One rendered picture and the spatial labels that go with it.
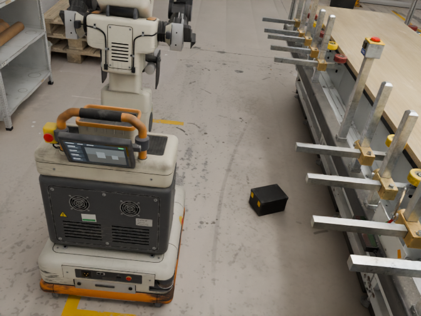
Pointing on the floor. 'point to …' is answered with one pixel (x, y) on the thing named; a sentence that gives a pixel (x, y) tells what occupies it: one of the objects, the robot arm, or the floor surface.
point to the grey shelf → (22, 56)
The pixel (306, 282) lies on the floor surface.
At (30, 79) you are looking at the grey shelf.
